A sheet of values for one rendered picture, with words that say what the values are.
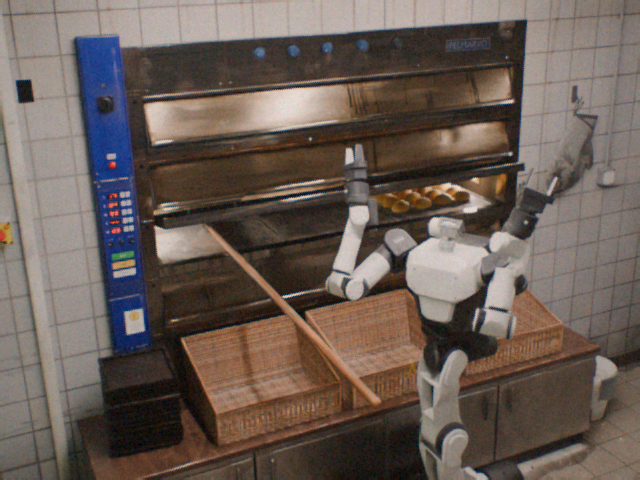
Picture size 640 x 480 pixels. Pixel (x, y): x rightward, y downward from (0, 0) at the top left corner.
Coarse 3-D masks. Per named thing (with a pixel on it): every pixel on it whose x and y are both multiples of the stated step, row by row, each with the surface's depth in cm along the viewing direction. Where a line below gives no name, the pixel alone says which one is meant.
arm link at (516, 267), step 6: (528, 246) 260; (528, 252) 259; (522, 258) 259; (510, 264) 264; (516, 264) 261; (522, 264) 258; (498, 270) 258; (504, 270) 256; (510, 270) 256; (516, 270) 257; (522, 270) 258; (510, 276) 256; (516, 276) 257
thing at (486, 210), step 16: (480, 208) 407; (496, 208) 408; (384, 224) 386; (400, 224) 386; (416, 224) 390; (304, 240) 368; (320, 240) 369; (336, 240) 372; (208, 256) 351; (224, 256) 350; (256, 256) 357; (160, 272) 339; (176, 272) 342
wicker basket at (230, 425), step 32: (288, 320) 369; (192, 352) 351; (224, 352) 357; (288, 352) 370; (320, 352) 349; (192, 384) 344; (224, 384) 358; (256, 384) 362; (288, 384) 361; (320, 384) 355; (224, 416) 338; (256, 416) 322; (288, 416) 330; (320, 416) 336
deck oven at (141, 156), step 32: (128, 64) 308; (128, 96) 312; (320, 128) 351; (352, 128) 358; (384, 128) 366; (416, 128) 373; (512, 128) 398; (160, 160) 325; (512, 160) 404; (288, 192) 354; (320, 192) 371; (480, 192) 428; (512, 192) 410; (288, 256) 364; (160, 288) 341; (384, 288) 393; (160, 320) 346; (192, 320) 352; (224, 320) 360
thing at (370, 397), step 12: (228, 252) 352; (240, 264) 337; (252, 276) 324; (264, 288) 312; (276, 300) 301; (288, 312) 291; (300, 324) 281; (312, 336) 272; (324, 348) 264; (336, 360) 256; (348, 372) 248; (360, 384) 241; (372, 396) 235
